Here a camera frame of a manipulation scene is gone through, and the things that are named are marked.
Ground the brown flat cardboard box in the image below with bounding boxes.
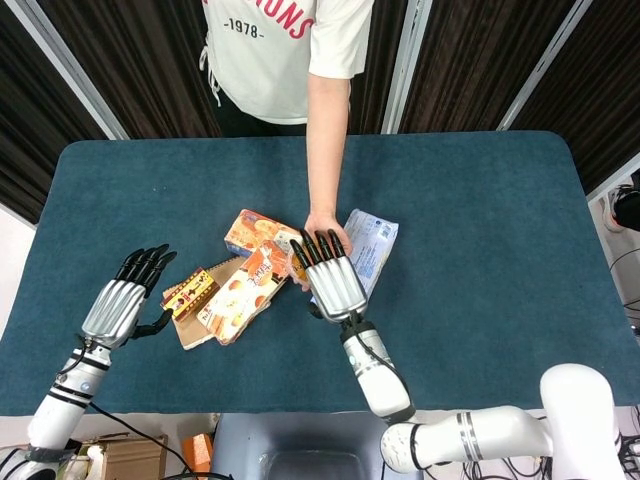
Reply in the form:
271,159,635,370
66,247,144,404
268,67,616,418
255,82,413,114
160,256,274,352

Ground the person's bare forearm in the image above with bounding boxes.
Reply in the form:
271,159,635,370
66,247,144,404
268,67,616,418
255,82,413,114
304,71,352,221

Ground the grey metal frame post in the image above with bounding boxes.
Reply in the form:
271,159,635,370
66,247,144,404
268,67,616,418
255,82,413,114
3,0,130,141
496,0,594,132
380,0,435,135

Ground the long orange cake box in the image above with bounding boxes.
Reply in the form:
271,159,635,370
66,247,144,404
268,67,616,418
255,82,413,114
196,239,295,347

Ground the orange packet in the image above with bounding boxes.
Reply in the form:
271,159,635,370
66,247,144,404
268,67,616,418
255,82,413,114
181,432,215,472

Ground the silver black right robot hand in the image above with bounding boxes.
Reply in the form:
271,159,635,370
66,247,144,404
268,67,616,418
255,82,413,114
289,228,370,325

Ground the dark brown curtain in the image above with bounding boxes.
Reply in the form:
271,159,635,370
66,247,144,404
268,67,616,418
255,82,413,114
0,0,640,225

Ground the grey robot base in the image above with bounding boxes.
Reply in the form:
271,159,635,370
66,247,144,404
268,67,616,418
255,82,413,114
210,412,397,480

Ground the teal table cloth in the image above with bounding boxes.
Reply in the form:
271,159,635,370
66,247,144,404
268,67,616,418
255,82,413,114
0,130,640,417

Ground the black cable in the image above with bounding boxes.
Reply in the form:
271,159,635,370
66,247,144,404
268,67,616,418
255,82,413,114
87,401,236,480

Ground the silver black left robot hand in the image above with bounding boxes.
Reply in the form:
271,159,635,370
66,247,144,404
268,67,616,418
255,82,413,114
80,244,179,351

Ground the small yellow red box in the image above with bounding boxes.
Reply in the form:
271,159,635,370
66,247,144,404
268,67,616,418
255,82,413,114
159,266,223,322

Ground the orange biscuit box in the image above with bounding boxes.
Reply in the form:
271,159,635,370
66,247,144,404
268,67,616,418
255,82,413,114
223,208,304,259

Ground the white black shoe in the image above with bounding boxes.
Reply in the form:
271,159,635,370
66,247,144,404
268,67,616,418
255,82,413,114
601,169,640,232

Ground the white printed t-shirt torso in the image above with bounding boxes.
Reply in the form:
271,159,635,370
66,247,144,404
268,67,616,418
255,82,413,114
198,0,375,126

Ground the person's bare hand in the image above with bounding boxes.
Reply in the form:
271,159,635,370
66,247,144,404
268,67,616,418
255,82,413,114
303,211,354,293

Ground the white blue plastic package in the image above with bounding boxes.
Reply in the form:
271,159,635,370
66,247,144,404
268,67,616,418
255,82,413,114
343,208,401,300

